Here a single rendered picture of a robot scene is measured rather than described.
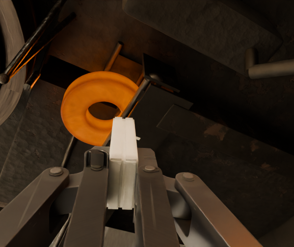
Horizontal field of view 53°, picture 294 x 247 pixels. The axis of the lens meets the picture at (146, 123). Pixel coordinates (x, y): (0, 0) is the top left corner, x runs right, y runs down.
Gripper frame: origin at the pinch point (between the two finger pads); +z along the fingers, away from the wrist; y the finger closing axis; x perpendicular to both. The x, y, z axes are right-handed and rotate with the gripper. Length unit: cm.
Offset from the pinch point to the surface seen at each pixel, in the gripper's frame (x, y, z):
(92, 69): -1.4, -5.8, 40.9
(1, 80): -0.1, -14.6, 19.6
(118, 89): -3.4, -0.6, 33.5
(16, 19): 6.8, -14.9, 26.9
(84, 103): -6.4, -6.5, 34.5
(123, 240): -136, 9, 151
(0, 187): -37, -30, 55
